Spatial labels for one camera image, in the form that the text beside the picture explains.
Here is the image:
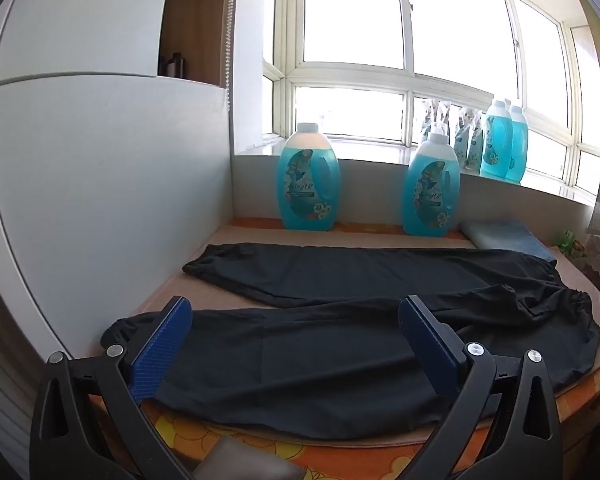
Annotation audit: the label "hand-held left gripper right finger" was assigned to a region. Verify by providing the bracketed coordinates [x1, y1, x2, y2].
[397, 295, 563, 480]

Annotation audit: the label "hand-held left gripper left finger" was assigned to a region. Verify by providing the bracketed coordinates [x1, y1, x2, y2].
[30, 296, 193, 480]

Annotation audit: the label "black pants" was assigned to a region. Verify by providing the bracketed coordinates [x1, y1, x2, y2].
[100, 242, 600, 441]

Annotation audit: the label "pink blanket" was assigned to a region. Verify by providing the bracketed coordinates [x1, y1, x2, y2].
[70, 224, 600, 446]

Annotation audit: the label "folded blue jeans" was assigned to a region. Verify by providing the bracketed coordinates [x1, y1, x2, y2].
[460, 220, 556, 263]

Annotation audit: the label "orange floral sheet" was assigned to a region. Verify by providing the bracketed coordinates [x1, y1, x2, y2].
[87, 215, 600, 480]

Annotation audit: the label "blue laundry detergent bottle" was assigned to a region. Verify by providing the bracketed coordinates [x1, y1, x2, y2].
[480, 99, 512, 179]
[505, 105, 529, 184]
[402, 127, 462, 237]
[276, 122, 340, 232]

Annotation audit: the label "white cabinet with wooden niche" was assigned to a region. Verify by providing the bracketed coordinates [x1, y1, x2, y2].
[0, 0, 233, 386]

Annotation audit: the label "teal detergent refill pouch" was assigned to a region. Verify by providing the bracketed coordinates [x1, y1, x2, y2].
[466, 110, 487, 170]
[420, 99, 435, 148]
[454, 107, 471, 161]
[432, 101, 453, 136]

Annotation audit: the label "dark bottle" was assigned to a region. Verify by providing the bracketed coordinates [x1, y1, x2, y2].
[159, 51, 187, 80]

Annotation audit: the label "white framed window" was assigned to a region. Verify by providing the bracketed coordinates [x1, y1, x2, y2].
[260, 0, 600, 196]

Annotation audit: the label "beaded blind cord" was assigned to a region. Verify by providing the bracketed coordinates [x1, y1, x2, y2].
[223, 0, 231, 107]

